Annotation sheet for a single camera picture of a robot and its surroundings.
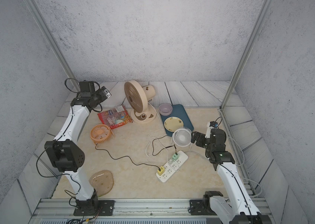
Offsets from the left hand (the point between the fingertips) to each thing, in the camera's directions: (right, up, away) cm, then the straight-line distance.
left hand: (107, 93), depth 88 cm
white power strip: (+41, -45, -3) cm, 61 cm away
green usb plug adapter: (+42, -39, -3) cm, 58 cm away
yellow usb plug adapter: (+35, -45, -8) cm, 58 cm away
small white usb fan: (+48, -28, +3) cm, 55 cm away
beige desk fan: (+19, -2, +4) cm, 20 cm away
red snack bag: (0, -15, +20) cm, 25 cm away
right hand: (+56, -25, -8) cm, 61 cm away
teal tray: (+48, -10, +30) cm, 58 cm away
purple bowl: (+37, -9, +28) cm, 47 cm away
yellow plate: (+43, -20, +20) cm, 52 cm away
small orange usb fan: (-7, -26, +8) cm, 28 cm away
